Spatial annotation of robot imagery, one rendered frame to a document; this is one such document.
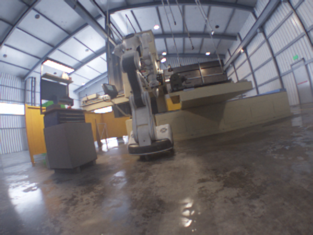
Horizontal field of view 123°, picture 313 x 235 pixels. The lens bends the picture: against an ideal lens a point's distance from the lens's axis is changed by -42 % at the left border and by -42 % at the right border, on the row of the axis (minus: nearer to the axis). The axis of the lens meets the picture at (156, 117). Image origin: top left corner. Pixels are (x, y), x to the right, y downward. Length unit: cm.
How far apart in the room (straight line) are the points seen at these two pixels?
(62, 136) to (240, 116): 301
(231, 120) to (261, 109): 77
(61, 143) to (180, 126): 212
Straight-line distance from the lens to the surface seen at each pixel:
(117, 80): 399
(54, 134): 177
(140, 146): 161
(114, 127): 583
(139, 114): 166
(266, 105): 345
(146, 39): 159
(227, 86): 183
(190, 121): 286
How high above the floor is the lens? 38
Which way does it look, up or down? 3 degrees up
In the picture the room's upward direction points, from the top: 10 degrees counter-clockwise
